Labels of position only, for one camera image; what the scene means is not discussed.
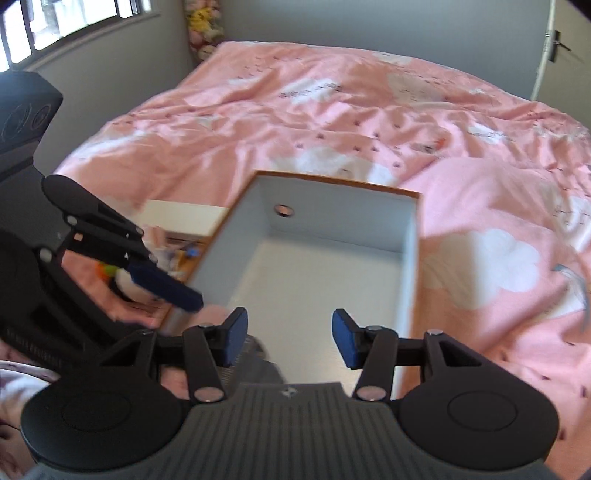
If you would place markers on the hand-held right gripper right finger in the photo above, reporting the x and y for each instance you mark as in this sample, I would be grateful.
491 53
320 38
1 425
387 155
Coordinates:
346 339

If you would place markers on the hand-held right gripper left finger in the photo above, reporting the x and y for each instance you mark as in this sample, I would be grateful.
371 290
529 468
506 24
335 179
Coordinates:
233 339

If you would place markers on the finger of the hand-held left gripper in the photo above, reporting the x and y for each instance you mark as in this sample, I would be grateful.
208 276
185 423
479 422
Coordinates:
166 287

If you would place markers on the orange crochet toy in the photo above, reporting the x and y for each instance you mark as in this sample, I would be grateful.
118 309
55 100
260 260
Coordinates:
105 270

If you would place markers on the orange cardboard box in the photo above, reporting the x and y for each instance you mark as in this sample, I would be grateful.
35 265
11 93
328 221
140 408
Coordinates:
314 277

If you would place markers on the white pink bunny plush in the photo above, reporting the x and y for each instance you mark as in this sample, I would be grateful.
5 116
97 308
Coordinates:
134 288

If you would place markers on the pink patterned clothing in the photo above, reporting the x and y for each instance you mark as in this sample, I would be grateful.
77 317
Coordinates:
18 397

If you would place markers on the pink printed blanket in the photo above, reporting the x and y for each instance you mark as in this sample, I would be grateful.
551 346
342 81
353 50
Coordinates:
323 115

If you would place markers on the column of plush toys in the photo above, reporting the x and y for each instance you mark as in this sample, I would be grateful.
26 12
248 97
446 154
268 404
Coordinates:
203 23

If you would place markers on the window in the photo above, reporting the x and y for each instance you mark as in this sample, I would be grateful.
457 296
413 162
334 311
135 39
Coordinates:
69 18

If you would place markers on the white door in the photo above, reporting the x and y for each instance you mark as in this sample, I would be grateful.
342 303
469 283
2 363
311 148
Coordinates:
568 78

